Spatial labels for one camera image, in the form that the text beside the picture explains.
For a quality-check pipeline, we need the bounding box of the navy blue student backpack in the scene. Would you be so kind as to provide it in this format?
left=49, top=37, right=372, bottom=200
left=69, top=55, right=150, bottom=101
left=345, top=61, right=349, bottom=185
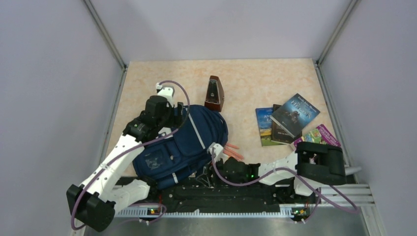
left=132, top=105, right=228, bottom=190

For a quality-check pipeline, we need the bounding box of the dark blue fantasy book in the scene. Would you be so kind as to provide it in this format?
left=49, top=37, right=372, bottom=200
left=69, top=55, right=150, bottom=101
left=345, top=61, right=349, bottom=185
left=270, top=93, right=320, bottom=138

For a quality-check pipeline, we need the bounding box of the purple colourful children's book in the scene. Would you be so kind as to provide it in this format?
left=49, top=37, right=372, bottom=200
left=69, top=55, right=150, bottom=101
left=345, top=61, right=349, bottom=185
left=291, top=124, right=341, bottom=150

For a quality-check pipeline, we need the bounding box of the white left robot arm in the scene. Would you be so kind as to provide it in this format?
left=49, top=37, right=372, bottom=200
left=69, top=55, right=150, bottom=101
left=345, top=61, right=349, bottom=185
left=66, top=94, right=184, bottom=232

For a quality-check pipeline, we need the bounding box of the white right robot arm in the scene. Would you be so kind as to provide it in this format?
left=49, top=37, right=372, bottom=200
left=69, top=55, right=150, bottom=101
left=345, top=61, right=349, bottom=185
left=209, top=142, right=347, bottom=203

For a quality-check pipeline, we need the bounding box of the dark brown book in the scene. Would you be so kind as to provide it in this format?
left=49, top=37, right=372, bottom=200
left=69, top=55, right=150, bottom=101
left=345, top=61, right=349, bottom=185
left=271, top=111, right=302, bottom=144

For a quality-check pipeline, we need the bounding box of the brown wooden metronome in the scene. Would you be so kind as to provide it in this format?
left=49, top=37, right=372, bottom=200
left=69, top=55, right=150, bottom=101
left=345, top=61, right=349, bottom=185
left=204, top=75, right=225, bottom=112

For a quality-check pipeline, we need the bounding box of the blue green landscape book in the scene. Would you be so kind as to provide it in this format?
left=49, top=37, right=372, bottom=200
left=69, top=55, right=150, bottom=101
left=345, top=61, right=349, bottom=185
left=255, top=107, right=282, bottom=147

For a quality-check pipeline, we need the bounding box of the grey metal tube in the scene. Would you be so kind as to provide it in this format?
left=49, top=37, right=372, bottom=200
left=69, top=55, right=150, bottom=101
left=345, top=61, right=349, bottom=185
left=345, top=166, right=362, bottom=176

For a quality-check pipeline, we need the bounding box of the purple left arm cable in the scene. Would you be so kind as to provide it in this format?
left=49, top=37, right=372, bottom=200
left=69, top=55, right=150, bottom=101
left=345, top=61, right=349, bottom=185
left=70, top=80, right=191, bottom=231

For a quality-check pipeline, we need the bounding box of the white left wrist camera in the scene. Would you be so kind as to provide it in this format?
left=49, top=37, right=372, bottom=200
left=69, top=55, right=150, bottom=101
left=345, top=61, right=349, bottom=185
left=155, top=83, right=175, bottom=107

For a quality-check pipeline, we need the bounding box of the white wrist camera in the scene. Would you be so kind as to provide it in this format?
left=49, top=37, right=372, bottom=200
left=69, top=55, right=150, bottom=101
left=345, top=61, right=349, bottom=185
left=207, top=143, right=224, bottom=163
left=155, top=83, right=175, bottom=107

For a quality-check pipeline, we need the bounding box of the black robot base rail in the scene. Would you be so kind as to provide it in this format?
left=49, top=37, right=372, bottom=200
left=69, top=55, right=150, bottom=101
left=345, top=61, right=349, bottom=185
left=116, top=177, right=319, bottom=219

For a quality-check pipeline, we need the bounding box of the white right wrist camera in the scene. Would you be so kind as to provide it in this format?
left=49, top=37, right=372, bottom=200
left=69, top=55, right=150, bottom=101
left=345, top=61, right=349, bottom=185
left=207, top=143, right=224, bottom=163

